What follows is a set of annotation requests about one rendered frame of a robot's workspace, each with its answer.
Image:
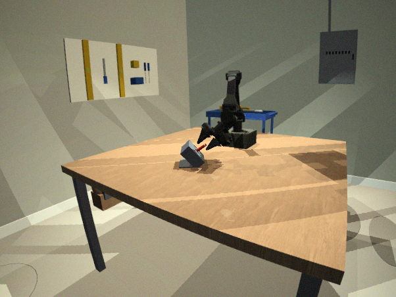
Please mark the grey square panel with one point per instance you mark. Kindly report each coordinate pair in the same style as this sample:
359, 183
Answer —
192, 158

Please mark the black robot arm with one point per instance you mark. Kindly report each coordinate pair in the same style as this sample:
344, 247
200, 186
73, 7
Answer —
231, 114

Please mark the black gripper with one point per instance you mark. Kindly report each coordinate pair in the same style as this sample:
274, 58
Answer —
207, 131

